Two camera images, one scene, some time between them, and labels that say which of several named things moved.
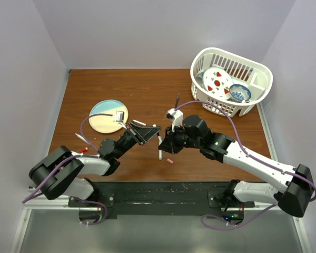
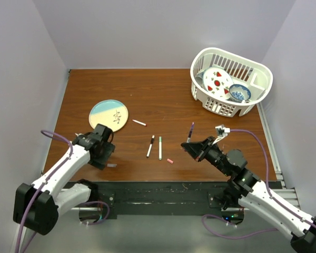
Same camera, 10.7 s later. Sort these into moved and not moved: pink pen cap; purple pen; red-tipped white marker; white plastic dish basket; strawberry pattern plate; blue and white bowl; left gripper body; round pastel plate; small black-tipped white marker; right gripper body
Moved: small black-tipped white marker; left gripper body; purple pen; right gripper body
Not moved: round pastel plate; blue and white bowl; pink pen cap; red-tipped white marker; strawberry pattern plate; white plastic dish basket
